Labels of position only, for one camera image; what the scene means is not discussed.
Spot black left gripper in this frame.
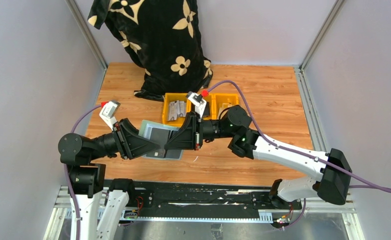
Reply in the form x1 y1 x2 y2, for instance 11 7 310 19
89 117 162 160

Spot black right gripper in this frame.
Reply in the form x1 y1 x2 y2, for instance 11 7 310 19
164 112 236 152

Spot black credit card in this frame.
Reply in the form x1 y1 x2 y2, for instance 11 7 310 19
149 127 172 144
145 149 182 159

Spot green leather card holder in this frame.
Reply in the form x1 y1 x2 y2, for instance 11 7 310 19
138 120 183 161

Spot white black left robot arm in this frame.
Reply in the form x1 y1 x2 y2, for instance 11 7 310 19
58 118 160 240

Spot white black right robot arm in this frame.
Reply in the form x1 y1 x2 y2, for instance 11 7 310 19
164 105 352 209

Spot silver grey cards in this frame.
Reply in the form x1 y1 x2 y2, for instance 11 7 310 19
167 100 187 122

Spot black cards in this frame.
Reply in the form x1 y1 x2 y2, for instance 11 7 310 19
202 102 211 119

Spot gold beige cards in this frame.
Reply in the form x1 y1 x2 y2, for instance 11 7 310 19
217 102 234 115

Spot right yellow plastic bin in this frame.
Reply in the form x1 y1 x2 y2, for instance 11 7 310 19
211 93 239 119

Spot black floral blanket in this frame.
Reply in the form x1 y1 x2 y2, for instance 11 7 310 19
87 0 213 102

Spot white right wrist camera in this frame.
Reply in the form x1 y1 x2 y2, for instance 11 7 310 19
186 91 208 119

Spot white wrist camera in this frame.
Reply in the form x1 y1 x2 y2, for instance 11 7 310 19
186 91 208 119
99 100 121 130

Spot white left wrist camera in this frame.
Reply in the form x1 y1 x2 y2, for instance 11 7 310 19
99 100 121 130

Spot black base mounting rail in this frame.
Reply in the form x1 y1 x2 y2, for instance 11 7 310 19
134 181 303 219

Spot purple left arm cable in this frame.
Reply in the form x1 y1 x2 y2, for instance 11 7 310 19
62 105 110 240

